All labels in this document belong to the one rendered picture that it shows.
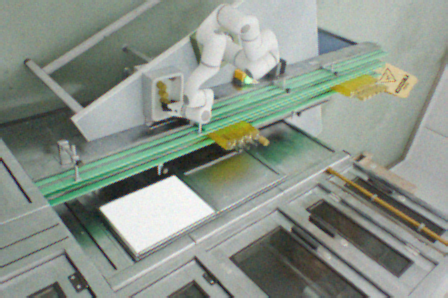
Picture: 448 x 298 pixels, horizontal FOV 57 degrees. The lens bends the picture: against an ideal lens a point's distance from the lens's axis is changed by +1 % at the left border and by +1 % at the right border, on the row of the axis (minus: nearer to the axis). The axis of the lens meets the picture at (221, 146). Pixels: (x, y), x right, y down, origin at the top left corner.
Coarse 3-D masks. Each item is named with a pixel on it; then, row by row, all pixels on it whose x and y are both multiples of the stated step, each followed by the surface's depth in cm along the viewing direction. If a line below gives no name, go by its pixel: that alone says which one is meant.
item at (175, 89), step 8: (152, 80) 187; (160, 80) 196; (168, 80) 199; (176, 80) 198; (152, 88) 186; (168, 88) 202; (176, 88) 200; (152, 96) 188; (160, 96) 201; (168, 96) 204; (176, 96) 202; (152, 104) 191; (160, 104) 203; (152, 112) 193; (160, 112) 202
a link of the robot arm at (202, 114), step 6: (204, 90) 177; (210, 90) 178; (210, 96) 177; (210, 102) 178; (186, 108) 183; (192, 108) 180; (198, 108) 178; (204, 108) 178; (210, 108) 180; (186, 114) 183; (192, 114) 180; (198, 114) 177; (204, 114) 178; (210, 114) 180; (192, 120) 183; (198, 120) 178; (204, 120) 179
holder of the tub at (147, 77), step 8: (144, 72) 189; (152, 72) 190; (160, 72) 191; (168, 72) 192; (176, 72) 193; (144, 80) 190; (144, 88) 192; (144, 96) 195; (144, 104) 197; (144, 112) 200; (152, 120) 197; (160, 120) 208; (168, 120) 208
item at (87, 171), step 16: (304, 96) 253; (256, 112) 229; (192, 128) 208; (160, 144) 195; (176, 144) 196; (112, 160) 181; (128, 160) 181; (64, 176) 169; (80, 176) 169; (48, 192) 160
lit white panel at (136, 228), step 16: (144, 192) 190; (160, 192) 191; (176, 192) 192; (192, 192) 193; (112, 208) 179; (128, 208) 180; (144, 208) 181; (160, 208) 182; (176, 208) 183; (192, 208) 184; (208, 208) 185; (128, 224) 172; (144, 224) 173; (160, 224) 174; (176, 224) 175; (128, 240) 165; (144, 240) 166
